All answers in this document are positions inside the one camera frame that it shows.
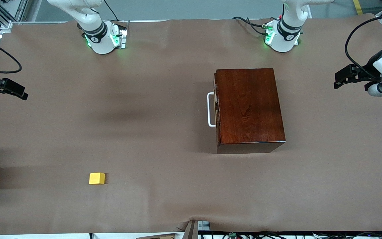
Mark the dark wooden drawer box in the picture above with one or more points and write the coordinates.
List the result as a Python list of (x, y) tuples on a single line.
[(250, 106)]

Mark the yellow block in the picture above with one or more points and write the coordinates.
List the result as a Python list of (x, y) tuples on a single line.
[(96, 178)]

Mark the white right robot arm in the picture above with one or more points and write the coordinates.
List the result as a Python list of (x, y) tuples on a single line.
[(91, 20)]

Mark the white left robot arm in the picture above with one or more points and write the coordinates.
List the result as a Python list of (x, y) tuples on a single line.
[(287, 36)]

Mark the yellow floor tape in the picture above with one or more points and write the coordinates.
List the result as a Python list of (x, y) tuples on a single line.
[(357, 6)]

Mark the brown table mat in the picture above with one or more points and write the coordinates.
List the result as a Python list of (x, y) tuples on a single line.
[(144, 132)]

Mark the aluminium frame struts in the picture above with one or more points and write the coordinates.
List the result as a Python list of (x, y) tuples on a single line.
[(21, 8)]

